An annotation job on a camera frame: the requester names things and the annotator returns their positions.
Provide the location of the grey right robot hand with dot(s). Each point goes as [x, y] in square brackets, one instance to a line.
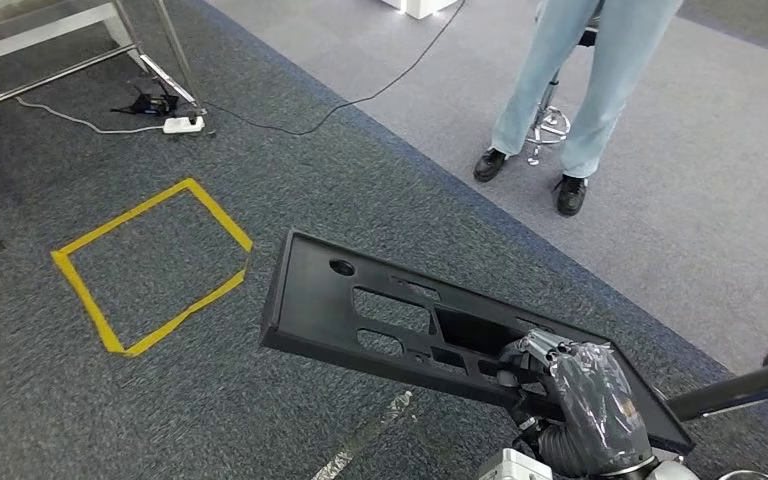
[596, 404]

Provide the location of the black plastic panel part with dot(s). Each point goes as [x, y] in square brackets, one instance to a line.
[318, 305]

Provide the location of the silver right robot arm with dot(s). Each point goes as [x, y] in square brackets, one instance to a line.
[559, 450]

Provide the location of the stainless steel workbench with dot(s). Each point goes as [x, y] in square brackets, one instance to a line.
[39, 16]

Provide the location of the clear floor tape strip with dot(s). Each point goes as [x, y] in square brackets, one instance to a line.
[364, 434]

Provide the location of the chrome stool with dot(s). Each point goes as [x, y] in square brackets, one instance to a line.
[546, 122]

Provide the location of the standing person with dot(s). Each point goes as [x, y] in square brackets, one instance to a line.
[543, 66]

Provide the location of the white lit display block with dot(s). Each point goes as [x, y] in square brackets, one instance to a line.
[420, 6]

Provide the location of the white power strip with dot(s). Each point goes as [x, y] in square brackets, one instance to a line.
[183, 124]

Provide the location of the yellow floor tape square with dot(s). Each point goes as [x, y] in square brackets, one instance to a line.
[86, 298]

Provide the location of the black router with antennas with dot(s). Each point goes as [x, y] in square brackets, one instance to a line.
[152, 104]

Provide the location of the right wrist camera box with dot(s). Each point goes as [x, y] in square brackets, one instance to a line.
[513, 467]

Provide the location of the black stanchion post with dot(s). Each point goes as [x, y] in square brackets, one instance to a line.
[735, 391]

